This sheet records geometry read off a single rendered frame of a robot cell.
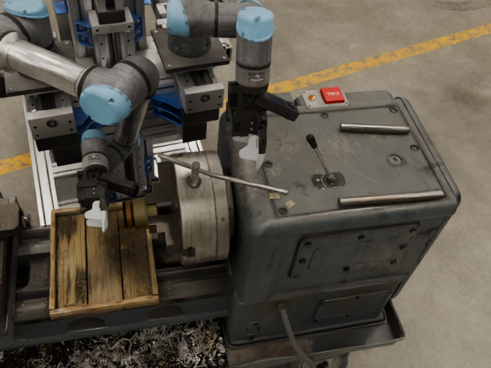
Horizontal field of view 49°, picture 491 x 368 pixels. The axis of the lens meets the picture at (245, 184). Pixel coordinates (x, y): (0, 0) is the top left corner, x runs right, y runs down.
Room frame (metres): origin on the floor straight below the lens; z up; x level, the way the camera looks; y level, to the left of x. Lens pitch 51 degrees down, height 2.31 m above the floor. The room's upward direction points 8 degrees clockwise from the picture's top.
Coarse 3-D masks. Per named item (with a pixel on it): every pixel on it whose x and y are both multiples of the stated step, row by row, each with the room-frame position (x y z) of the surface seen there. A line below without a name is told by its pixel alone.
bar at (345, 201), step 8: (416, 192) 0.90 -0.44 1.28; (424, 192) 0.90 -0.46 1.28; (432, 192) 0.91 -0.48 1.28; (440, 192) 0.91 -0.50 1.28; (344, 200) 0.84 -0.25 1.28; (352, 200) 0.84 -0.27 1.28; (360, 200) 0.85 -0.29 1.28; (368, 200) 0.85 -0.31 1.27; (376, 200) 0.86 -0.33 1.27; (384, 200) 0.86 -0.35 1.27; (392, 200) 0.87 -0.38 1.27; (400, 200) 0.87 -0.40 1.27; (408, 200) 0.88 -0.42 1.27; (416, 200) 0.89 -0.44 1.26
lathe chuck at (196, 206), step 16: (192, 160) 0.93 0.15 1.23; (176, 176) 0.87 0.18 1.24; (208, 176) 0.88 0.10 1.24; (176, 192) 0.85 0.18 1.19; (192, 192) 0.83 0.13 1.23; (208, 192) 0.84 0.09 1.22; (192, 208) 0.79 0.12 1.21; (208, 208) 0.80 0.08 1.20; (192, 224) 0.77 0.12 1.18; (208, 224) 0.78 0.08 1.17; (192, 240) 0.74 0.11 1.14; (208, 240) 0.75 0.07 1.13; (192, 256) 0.74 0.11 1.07; (208, 256) 0.75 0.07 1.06
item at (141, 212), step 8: (136, 200) 0.86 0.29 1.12; (144, 200) 0.86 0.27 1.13; (128, 208) 0.83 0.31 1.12; (136, 208) 0.83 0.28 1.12; (144, 208) 0.83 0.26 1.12; (152, 208) 0.84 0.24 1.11; (128, 216) 0.81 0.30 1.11; (136, 216) 0.81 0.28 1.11; (144, 216) 0.82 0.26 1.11; (128, 224) 0.80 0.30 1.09; (136, 224) 0.80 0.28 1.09; (144, 224) 0.81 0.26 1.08
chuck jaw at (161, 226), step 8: (152, 216) 0.82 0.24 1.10; (160, 216) 0.83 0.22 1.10; (168, 216) 0.83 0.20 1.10; (176, 216) 0.83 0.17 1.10; (152, 224) 0.80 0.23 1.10; (160, 224) 0.80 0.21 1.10; (168, 224) 0.80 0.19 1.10; (176, 224) 0.81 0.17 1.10; (152, 232) 0.79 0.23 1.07; (160, 232) 0.77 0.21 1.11; (168, 232) 0.78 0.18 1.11; (176, 232) 0.78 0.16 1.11; (160, 240) 0.77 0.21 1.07; (168, 240) 0.75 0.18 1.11; (176, 240) 0.75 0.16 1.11; (168, 248) 0.73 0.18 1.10; (176, 248) 0.74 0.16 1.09; (192, 248) 0.74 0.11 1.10
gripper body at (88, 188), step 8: (88, 168) 0.95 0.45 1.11; (96, 168) 0.96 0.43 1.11; (104, 168) 0.97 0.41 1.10; (80, 176) 0.94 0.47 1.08; (88, 176) 0.94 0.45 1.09; (96, 176) 0.94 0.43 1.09; (80, 184) 0.89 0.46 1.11; (88, 184) 0.89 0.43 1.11; (96, 184) 0.90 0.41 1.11; (104, 184) 0.90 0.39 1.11; (80, 192) 0.87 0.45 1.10; (88, 192) 0.87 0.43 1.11; (96, 192) 0.87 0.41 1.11; (80, 200) 0.84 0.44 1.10; (88, 200) 0.85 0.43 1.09; (96, 200) 0.86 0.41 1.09; (80, 208) 0.85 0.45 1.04; (88, 208) 0.85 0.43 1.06
